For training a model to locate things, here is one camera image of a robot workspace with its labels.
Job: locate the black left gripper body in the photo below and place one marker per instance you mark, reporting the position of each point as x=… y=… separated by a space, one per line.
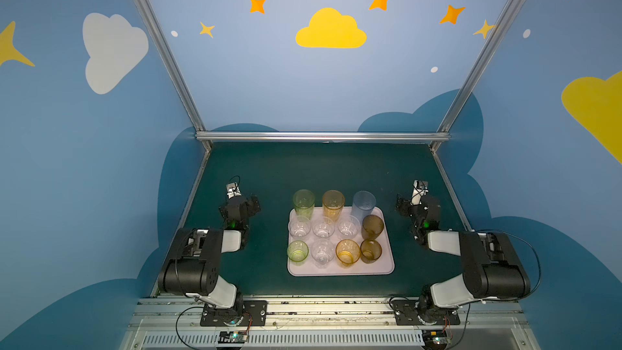
x=241 y=208

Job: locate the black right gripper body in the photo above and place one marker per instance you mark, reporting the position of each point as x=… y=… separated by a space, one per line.
x=416 y=209

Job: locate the dimpled amber glass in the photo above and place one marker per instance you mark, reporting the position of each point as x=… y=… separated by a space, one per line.
x=372 y=227
x=371 y=251

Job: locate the tall frosted blue glass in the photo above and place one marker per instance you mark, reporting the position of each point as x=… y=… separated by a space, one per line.
x=363 y=203

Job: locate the clear faceted glass four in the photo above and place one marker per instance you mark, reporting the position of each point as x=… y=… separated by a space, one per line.
x=299 y=227

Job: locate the tall green transparent glass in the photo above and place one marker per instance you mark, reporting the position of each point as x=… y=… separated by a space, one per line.
x=304 y=203

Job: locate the small green transparent glass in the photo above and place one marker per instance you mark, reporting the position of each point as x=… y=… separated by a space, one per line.
x=297 y=252

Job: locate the clear faceted glass three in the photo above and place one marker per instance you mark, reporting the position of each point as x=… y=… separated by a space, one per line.
x=348 y=227

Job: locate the short yellow transparent glass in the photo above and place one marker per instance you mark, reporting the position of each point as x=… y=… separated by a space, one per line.
x=348 y=252

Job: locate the clear faceted glass two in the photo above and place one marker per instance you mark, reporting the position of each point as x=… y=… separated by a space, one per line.
x=323 y=228

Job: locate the tall yellow transparent glass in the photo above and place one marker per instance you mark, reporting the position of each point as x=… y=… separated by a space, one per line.
x=332 y=204

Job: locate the clear faceted glass one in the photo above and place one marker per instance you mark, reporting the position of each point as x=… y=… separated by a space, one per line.
x=322 y=252

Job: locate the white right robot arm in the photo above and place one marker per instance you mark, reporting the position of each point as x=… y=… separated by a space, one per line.
x=491 y=268

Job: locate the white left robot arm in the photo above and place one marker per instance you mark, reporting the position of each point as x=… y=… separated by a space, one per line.
x=192 y=265

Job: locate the white plastic tray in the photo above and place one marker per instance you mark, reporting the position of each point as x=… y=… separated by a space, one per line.
x=383 y=266

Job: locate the right green circuit board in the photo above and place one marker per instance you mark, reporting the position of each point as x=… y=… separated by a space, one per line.
x=435 y=340

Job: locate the green circuit board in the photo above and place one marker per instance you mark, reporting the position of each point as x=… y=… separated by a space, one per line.
x=233 y=338
x=435 y=340

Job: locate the left green circuit board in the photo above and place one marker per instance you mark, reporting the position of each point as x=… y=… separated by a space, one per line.
x=233 y=338

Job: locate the right table edge rail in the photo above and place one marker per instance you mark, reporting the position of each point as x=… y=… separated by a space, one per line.
x=452 y=193

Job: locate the table edge rail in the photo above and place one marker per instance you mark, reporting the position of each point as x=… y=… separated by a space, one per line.
x=180 y=173
x=452 y=193

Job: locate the left table edge rail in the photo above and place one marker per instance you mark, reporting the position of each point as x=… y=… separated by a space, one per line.
x=180 y=173

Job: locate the horizontal aluminium frame rail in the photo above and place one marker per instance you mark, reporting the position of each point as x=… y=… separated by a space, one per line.
x=322 y=136

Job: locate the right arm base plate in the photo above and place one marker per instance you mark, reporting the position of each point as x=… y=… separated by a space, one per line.
x=408 y=312

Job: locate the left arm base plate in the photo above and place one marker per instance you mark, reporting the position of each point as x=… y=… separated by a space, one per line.
x=252 y=312

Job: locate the white vented cable duct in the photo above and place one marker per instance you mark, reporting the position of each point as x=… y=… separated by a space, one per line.
x=264 y=339

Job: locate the left aluminium frame post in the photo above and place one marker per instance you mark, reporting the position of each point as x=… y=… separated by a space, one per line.
x=158 y=37

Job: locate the aluminium frame post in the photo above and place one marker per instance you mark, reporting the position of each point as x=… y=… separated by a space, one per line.
x=492 y=43
x=158 y=37

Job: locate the right aluminium frame post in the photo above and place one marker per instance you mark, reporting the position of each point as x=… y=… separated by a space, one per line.
x=492 y=43

